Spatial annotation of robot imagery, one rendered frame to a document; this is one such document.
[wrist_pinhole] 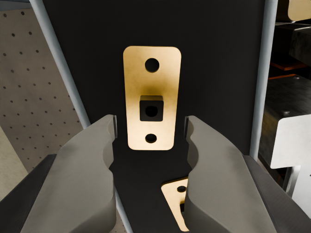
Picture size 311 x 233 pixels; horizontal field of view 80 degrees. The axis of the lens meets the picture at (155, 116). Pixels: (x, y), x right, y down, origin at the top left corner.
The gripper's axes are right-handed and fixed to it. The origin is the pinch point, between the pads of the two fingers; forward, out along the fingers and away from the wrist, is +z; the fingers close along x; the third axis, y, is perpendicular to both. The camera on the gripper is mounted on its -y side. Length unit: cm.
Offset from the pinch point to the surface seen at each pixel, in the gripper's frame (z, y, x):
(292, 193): 17.7, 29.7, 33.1
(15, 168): 118, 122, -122
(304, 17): 10.1, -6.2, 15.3
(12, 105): 48, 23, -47
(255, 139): 1.5, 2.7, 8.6
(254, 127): 1.7, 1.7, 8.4
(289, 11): 10.0, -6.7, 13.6
